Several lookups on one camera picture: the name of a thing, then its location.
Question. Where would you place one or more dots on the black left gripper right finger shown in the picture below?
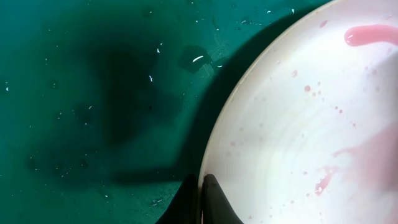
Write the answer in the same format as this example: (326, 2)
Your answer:
(215, 207)

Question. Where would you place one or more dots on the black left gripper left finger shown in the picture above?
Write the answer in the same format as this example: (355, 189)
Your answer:
(183, 207)

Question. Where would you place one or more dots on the pink plate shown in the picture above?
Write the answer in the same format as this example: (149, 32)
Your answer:
(309, 133)

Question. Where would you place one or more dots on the teal plastic tray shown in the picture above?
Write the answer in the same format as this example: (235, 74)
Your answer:
(106, 106)

